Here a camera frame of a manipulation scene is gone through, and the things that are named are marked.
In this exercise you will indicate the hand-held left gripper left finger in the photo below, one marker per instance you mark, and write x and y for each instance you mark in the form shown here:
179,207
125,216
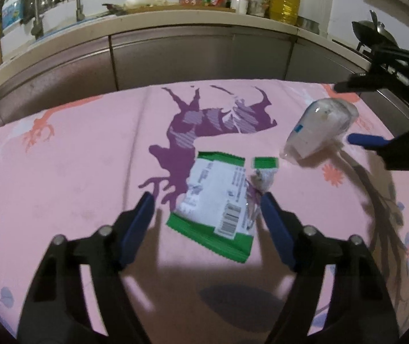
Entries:
138,222

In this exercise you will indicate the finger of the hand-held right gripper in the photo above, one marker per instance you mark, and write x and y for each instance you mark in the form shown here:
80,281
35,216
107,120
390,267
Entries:
364,139
355,81

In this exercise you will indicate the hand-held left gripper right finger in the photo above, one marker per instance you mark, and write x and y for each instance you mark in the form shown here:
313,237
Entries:
278,229

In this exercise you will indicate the clear plastic bottle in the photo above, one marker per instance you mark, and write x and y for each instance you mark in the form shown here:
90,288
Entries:
315,129

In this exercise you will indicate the green and white snack wrapper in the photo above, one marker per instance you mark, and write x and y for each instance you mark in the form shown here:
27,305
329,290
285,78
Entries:
211,193

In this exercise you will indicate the black wok with steel lid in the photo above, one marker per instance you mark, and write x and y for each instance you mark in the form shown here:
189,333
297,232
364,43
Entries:
369,34

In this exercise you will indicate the steel bowl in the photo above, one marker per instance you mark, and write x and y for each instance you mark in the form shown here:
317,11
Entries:
308,24

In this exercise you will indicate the pink printed tablecloth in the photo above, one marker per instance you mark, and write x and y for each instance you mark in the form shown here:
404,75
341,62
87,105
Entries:
82,172

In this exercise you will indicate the white cup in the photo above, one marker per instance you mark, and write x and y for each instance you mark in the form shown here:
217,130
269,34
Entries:
239,6

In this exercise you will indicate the kitchen counter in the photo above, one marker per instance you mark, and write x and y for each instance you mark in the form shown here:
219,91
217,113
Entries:
190,53

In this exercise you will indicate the red flat packet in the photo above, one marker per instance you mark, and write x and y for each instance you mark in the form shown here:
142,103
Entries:
190,1

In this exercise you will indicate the wooden cutting board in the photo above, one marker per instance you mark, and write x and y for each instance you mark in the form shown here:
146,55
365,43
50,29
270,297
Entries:
168,7

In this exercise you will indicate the white sink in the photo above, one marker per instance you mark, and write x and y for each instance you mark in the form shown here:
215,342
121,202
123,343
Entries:
93,5

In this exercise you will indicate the white food bundle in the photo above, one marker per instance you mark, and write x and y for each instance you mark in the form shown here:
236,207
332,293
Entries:
143,0

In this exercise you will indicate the blue and white detergent jug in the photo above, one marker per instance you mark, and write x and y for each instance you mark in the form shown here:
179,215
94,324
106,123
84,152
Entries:
12,12

